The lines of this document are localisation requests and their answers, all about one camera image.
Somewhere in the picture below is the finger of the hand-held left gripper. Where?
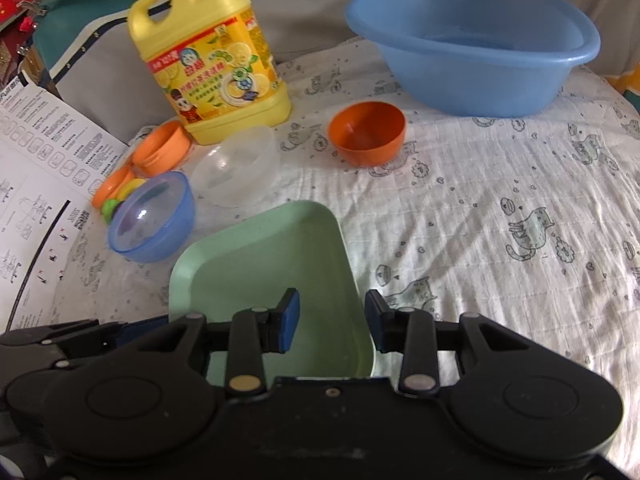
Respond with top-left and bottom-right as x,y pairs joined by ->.
0,348 -> 76,386
0,318 -> 173,360

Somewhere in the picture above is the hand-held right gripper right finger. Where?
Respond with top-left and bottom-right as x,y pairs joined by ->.
364,290 -> 532,395

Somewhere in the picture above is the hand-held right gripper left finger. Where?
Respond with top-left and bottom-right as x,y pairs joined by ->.
119,287 -> 302,395

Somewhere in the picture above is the green square plate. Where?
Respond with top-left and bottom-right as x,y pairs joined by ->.
169,200 -> 376,379

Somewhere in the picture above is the blue plastic bowl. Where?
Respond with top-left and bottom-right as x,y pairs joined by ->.
108,170 -> 196,264

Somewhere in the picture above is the green yellow plastic toy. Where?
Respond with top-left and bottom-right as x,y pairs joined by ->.
101,179 -> 149,224

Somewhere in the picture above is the small orange plate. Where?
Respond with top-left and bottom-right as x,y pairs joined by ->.
91,165 -> 139,209

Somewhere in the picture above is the cat printed white blanket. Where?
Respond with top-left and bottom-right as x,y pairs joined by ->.
50,35 -> 640,480

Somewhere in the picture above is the clear plastic bowl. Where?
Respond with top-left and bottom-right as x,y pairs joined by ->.
191,125 -> 281,209

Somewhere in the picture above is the orange plastic bowl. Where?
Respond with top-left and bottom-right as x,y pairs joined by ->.
328,101 -> 407,169

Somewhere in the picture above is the orange shallow bowl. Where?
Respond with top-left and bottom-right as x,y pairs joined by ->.
131,120 -> 194,177

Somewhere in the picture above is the white instruction sheet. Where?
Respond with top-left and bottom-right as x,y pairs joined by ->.
0,80 -> 130,334

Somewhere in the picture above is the yellow detergent bottle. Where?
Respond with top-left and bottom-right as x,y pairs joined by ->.
128,0 -> 292,146

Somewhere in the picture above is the blue plastic basin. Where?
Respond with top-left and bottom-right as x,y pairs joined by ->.
344,0 -> 602,118

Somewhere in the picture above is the grey sofa backrest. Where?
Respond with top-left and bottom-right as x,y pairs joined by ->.
45,0 -> 640,103

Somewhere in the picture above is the teal cushion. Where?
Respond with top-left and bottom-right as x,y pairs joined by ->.
31,0 -> 213,77

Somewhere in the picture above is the yellow cloth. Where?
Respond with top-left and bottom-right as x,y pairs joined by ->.
612,62 -> 640,97

